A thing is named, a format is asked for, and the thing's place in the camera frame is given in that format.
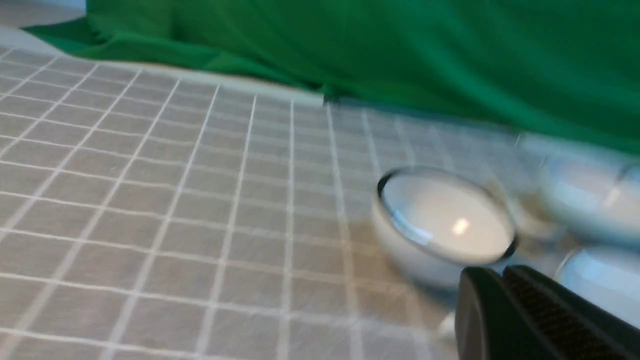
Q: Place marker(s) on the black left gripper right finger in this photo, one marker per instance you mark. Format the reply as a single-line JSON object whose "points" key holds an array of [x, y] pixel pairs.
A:
{"points": [[573, 327]]}

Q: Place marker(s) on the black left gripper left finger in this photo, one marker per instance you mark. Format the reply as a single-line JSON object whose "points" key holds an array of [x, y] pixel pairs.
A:
{"points": [[488, 321]]}

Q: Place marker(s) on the light blue bowl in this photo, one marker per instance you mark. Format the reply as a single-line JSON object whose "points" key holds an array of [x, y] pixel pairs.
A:
{"points": [[606, 277]]}

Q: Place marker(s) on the light blue cup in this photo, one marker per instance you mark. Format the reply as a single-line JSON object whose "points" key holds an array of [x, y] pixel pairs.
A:
{"points": [[597, 201]]}

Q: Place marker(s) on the small black-rimmed white bowl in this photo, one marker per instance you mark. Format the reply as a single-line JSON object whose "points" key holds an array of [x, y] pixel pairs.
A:
{"points": [[433, 224]]}

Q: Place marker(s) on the green backdrop cloth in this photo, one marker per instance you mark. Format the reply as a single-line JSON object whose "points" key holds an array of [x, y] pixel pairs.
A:
{"points": [[563, 68]]}

